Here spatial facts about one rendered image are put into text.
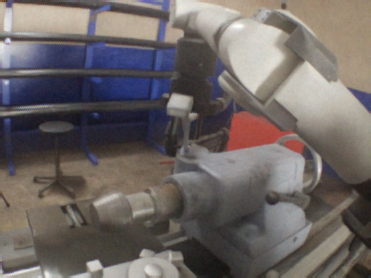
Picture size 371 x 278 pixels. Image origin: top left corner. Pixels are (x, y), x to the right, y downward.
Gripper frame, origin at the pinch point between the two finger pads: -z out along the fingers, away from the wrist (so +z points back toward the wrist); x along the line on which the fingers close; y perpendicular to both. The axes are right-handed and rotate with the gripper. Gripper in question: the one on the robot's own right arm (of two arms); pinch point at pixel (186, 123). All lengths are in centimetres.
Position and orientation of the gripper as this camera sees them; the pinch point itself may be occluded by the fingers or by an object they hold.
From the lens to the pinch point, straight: 61.5
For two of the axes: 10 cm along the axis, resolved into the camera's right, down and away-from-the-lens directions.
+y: 1.9, -2.8, 9.4
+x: 9.7, 1.9, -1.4
